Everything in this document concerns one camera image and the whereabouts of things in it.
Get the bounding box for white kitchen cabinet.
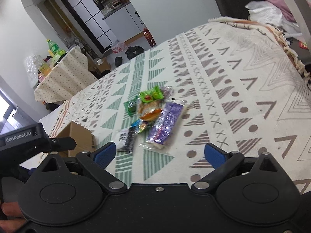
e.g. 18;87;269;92
102;2;145;42

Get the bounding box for dark green snack packet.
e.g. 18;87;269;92
123;96;138;116

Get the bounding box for white black snack packet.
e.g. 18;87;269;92
115;127;136;155

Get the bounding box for green soda bottle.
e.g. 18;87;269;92
46;39;66;55

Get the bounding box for person's left hand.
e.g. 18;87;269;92
1;202;26;233

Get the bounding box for blue green snack packet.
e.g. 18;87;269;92
131;119;153;134

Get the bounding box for bright green snack packet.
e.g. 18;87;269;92
139;85;164;103

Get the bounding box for brown cardboard box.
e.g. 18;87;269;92
50;122;96;157

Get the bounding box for orange bread packet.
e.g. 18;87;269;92
138;100;162;122

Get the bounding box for white plastic bag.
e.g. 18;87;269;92
245;1;301;34

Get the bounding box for pink water bottle pack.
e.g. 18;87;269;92
111;40;127;53

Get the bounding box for clear purple snack packet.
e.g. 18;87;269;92
160;86;174;99

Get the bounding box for purple wafer packet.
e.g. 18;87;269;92
139;98;187;150

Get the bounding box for patterned bed blanket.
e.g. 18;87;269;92
41;17;310;193

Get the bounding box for black shoes on floor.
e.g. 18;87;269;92
115;46;144;67

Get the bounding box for round table with dotted cloth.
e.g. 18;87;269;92
34;46;97;104

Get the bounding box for yellow oil bottle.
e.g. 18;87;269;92
33;55;51;77

